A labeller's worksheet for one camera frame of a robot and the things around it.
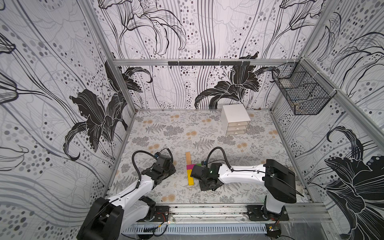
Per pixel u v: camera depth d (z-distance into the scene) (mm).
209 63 898
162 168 662
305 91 882
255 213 722
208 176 601
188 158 912
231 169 524
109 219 400
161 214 726
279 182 431
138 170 601
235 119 954
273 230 701
